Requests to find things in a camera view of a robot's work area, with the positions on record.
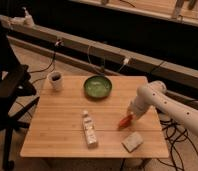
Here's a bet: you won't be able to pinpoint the white cup with dark content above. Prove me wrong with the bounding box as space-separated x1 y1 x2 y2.
48 71 63 91

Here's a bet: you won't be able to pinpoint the white plug cable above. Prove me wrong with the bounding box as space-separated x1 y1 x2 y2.
115 57 132 75
27 39 64 75

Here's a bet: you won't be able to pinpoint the white plug left cable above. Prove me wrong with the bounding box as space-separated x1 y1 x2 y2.
27 39 64 75

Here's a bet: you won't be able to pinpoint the white plug right cable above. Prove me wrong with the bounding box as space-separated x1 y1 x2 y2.
115 57 132 75

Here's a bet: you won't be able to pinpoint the white tube bottle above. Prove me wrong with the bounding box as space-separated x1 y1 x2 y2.
82 110 98 148

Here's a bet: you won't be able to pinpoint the black office chair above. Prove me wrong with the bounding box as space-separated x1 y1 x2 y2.
0 21 39 171

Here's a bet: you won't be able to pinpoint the black floor cables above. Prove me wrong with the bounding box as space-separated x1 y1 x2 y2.
157 113 198 171

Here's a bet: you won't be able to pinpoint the white spray bottle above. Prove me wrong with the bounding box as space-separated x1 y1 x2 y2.
23 7 35 27

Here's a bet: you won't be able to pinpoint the green bowl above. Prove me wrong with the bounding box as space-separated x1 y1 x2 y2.
83 75 112 99

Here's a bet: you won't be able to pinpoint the long grey rail beam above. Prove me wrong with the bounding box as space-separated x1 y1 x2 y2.
0 15 198 82

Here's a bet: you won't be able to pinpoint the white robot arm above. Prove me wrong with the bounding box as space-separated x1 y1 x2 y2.
127 81 198 137

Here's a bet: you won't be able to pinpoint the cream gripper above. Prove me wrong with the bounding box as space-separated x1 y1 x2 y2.
127 100 146 120

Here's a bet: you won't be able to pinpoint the beige sponge block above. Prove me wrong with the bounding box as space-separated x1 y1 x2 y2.
122 132 143 153

